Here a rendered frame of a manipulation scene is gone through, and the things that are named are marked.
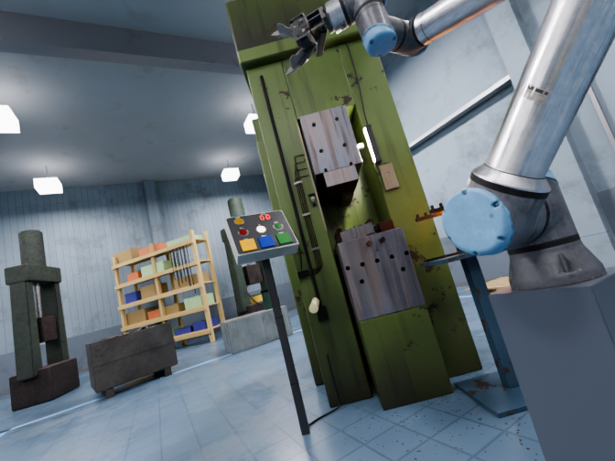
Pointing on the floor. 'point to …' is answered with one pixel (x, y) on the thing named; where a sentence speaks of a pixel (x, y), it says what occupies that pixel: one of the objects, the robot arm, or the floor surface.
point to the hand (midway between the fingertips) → (278, 56)
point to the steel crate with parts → (131, 357)
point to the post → (285, 348)
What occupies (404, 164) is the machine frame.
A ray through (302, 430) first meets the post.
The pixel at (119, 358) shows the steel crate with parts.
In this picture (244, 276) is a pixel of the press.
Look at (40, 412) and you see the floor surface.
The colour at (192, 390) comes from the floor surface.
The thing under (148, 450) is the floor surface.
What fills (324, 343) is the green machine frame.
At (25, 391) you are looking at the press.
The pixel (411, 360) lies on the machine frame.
